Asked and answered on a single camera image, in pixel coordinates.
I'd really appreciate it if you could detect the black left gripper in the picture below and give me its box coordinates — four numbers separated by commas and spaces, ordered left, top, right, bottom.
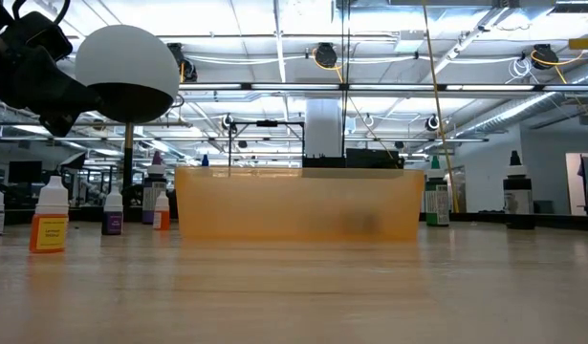
0, 42, 102, 138

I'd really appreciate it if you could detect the large purple food coloring bottle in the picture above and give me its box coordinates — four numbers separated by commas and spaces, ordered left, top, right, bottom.
141, 150, 168, 226

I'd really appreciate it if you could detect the small purple dropper bottle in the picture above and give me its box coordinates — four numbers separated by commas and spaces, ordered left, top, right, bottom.
100, 188, 124, 236

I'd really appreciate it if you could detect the small orange bottle yellow label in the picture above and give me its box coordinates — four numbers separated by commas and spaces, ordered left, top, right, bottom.
29, 175, 71, 254

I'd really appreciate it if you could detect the small orange dropper bottle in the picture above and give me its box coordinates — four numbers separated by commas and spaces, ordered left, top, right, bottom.
152, 190, 171, 231

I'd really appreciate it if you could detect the large green food coloring bottle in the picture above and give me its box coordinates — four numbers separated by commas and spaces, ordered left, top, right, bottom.
425, 155, 451, 227

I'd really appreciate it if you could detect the large black food coloring bottle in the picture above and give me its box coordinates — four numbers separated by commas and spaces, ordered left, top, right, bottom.
502, 149, 535, 230

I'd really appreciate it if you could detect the white globe table lamp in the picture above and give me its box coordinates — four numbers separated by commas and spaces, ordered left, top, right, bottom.
74, 23, 181, 214

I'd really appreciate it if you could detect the black monitor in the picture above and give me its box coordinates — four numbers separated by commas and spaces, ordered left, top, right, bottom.
7, 160, 44, 185

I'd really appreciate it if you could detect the long ceiling light bar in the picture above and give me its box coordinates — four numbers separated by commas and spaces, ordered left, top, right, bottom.
178, 81, 588, 94

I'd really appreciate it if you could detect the orange translucent plastic bin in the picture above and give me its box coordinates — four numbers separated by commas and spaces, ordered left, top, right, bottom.
174, 165, 426, 243

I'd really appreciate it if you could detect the black vented computer case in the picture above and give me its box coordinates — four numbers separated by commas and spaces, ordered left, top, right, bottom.
301, 147, 405, 169

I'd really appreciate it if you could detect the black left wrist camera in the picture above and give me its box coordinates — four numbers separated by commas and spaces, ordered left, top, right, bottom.
6, 11, 74, 63

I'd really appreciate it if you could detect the black distant workcell frame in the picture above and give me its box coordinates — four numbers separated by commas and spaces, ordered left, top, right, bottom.
228, 118, 307, 167

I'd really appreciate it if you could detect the yellow hanging cord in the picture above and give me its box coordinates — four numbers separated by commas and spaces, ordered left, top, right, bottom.
421, 0, 461, 214

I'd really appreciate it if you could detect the silver ventilation duct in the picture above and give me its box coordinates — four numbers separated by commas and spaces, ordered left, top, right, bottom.
470, 61, 588, 133

